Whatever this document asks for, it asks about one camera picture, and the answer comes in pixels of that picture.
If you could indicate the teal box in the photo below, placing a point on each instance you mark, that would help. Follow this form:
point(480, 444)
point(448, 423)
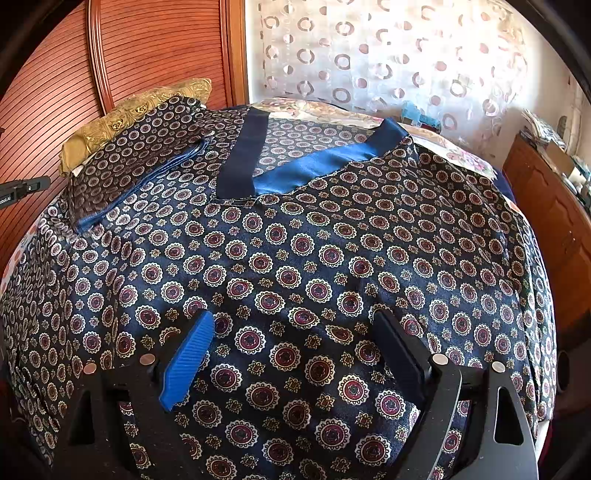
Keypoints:
point(408, 113)

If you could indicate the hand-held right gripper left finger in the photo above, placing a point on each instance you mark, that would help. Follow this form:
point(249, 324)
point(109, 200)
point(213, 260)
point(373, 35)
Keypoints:
point(189, 355)

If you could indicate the folded navy medallion print garment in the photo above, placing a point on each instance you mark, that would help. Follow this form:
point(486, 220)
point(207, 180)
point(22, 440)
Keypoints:
point(124, 170)

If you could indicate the cardboard box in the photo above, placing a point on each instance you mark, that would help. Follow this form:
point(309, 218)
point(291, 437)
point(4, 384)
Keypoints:
point(558, 157)

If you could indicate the wooden sideboard cabinet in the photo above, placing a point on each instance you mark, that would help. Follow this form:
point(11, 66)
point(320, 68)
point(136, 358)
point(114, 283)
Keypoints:
point(545, 217)

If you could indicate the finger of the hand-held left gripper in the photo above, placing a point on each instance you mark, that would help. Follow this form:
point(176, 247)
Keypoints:
point(34, 183)

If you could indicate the navy medallion print garment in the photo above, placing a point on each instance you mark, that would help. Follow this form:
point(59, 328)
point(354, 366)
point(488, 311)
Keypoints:
point(323, 240)
point(124, 170)

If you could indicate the wooden slatted headboard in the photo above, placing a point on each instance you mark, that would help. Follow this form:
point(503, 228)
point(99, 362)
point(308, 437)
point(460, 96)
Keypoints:
point(152, 55)

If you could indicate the navy blue bed sheet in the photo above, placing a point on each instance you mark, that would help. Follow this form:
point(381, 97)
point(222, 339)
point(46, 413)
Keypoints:
point(503, 182)

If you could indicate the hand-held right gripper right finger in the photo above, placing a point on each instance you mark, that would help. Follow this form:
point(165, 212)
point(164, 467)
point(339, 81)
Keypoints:
point(401, 364)

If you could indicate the stack of folded printed cloths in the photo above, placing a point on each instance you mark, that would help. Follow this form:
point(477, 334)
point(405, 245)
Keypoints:
point(540, 127)

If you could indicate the floral quilted blanket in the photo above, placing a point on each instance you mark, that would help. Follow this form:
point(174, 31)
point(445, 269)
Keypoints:
point(461, 159)

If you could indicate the gold patterned pillow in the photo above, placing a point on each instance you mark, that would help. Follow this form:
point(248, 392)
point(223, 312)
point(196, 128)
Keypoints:
point(92, 134)

